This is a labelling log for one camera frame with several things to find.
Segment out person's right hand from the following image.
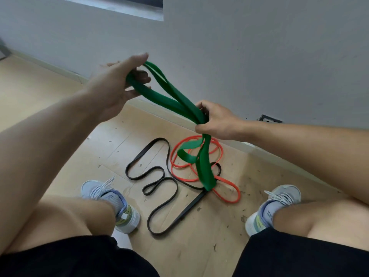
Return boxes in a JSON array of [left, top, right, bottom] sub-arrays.
[[194, 100, 249, 141]]

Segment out person's left hand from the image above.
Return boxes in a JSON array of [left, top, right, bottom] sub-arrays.
[[84, 53, 152, 123]]

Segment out green resistance band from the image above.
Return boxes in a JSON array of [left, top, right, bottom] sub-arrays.
[[126, 61, 217, 191]]

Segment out person's right forearm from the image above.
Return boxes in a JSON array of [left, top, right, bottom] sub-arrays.
[[244, 118, 369, 206]]

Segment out person's left forearm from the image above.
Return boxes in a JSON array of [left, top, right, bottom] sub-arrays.
[[0, 89, 102, 255]]

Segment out orange resistance band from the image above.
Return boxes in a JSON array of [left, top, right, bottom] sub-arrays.
[[170, 135, 241, 204]]

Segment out black resistance band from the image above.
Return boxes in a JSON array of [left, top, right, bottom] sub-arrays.
[[125, 137, 222, 236]]

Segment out person's right grey sneaker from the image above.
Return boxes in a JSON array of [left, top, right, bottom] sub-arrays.
[[245, 184, 301, 237]]

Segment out person's grey sneaker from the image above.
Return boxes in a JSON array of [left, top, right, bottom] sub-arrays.
[[245, 184, 301, 237], [81, 177, 141, 234]]

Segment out person's right grey sock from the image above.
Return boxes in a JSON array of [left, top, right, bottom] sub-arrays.
[[259, 200, 286, 227]]

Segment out person's grey sock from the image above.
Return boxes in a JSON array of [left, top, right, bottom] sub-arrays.
[[99, 190, 127, 217], [259, 200, 286, 227]]

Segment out person's left grey sock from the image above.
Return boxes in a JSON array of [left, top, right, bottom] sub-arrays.
[[99, 190, 127, 217]]

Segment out person's left grey sneaker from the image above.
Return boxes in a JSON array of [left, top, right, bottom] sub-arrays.
[[81, 177, 141, 234]]

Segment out person's left leg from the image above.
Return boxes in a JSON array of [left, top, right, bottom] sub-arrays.
[[5, 194, 116, 255]]

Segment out person's leg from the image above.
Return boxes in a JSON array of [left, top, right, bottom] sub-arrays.
[[5, 194, 116, 255], [272, 198, 369, 253]]

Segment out person's right leg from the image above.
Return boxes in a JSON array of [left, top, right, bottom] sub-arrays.
[[272, 198, 369, 253]]

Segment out black shorts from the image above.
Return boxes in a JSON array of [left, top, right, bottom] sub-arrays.
[[0, 227, 369, 277]]

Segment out wall power outlet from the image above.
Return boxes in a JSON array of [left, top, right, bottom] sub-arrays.
[[257, 114, 283, 124]]

